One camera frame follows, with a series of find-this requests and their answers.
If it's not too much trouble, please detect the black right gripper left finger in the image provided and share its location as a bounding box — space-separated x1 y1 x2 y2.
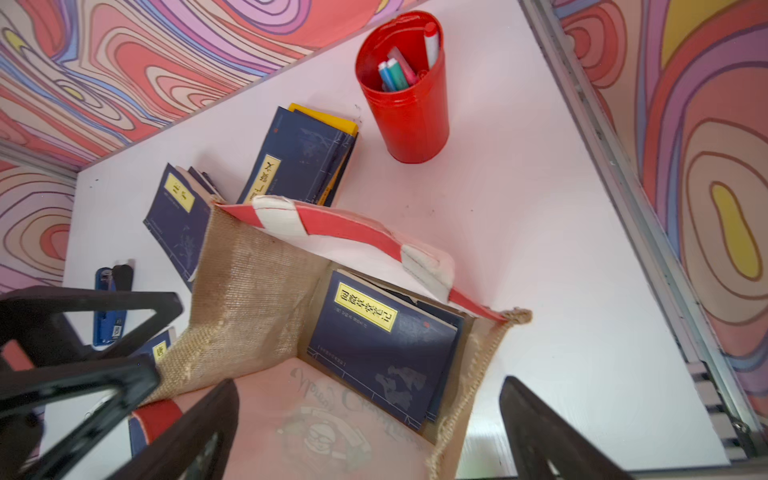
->
111 379 239 479

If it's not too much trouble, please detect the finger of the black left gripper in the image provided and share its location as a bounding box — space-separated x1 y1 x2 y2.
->
1 286 183 363
1 356 160 479

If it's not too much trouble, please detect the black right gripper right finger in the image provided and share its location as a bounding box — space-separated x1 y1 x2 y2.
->
499 376 631 479

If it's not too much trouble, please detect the navy book yellow label top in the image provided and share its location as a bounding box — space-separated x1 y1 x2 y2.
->
383 284 475 424

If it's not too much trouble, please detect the red beige canvas tote bag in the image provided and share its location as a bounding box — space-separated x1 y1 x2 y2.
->
139 196 532 479

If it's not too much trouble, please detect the red pen holder cup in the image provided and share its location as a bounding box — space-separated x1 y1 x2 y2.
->
355 11 450 164

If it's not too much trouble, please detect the teal marker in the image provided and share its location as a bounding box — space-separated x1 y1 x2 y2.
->
378 58 409 92

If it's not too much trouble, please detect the pink marker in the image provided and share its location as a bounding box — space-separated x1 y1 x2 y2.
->
388 47 418 86

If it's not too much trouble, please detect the white red marker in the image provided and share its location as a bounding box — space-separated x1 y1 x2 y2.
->
423 22 440 69

